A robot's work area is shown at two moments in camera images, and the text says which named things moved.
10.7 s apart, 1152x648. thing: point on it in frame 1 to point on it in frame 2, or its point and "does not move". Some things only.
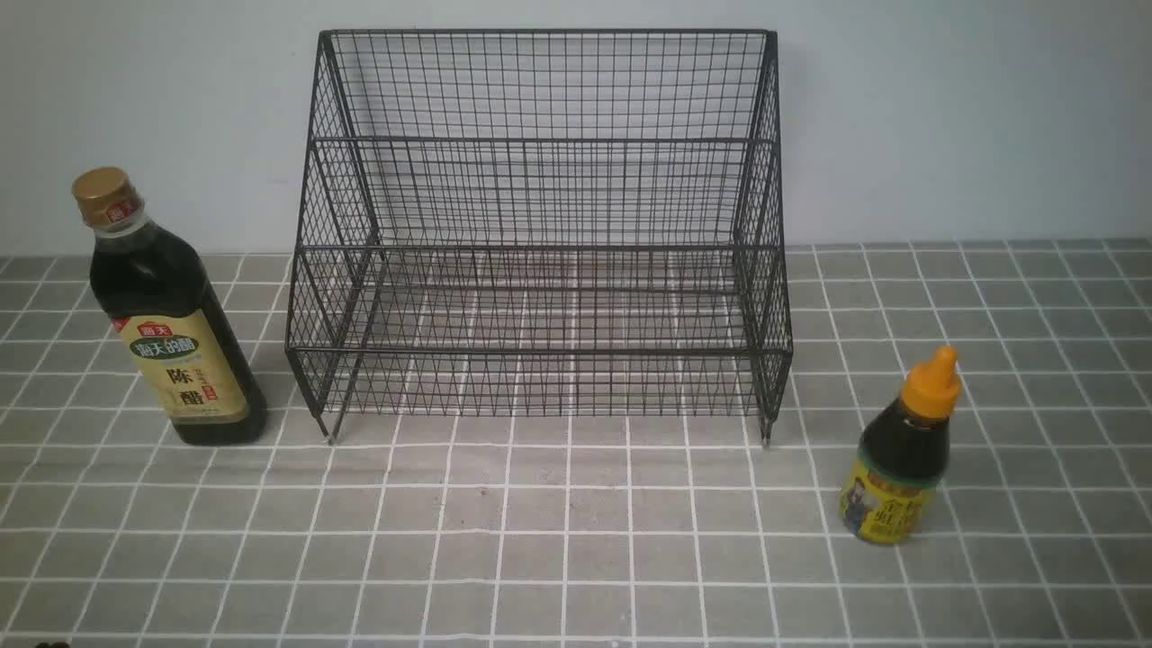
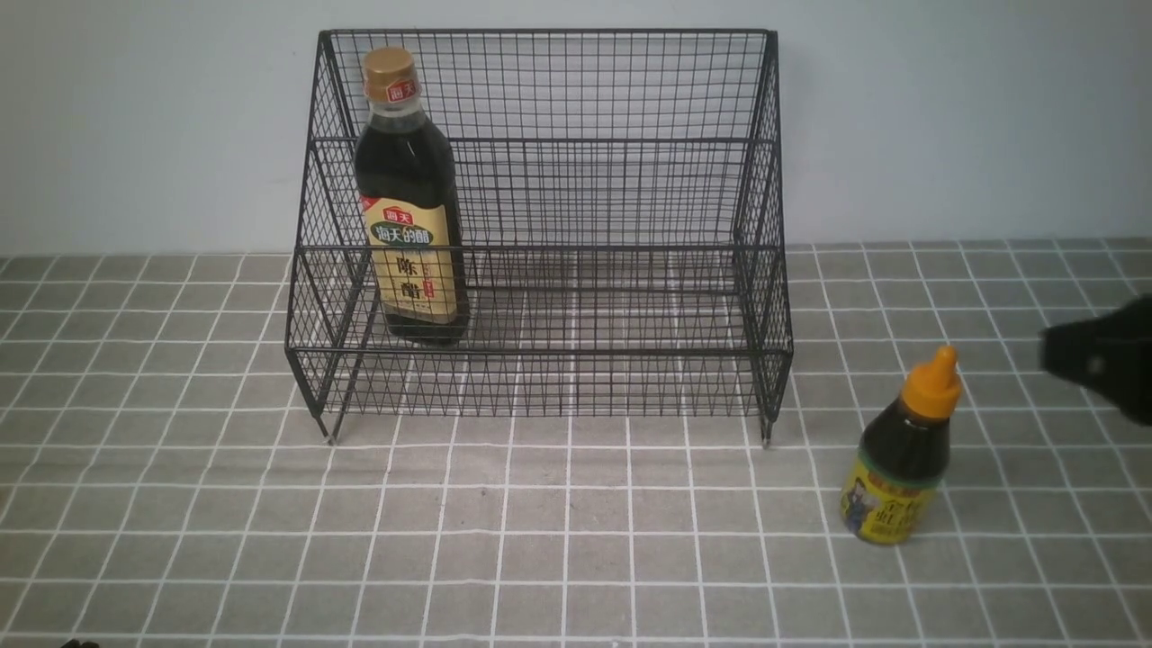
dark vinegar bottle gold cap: [156, 297] to [409, 202]
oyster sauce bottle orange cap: [903, 455] does not move
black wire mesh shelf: [542, 223] does not move
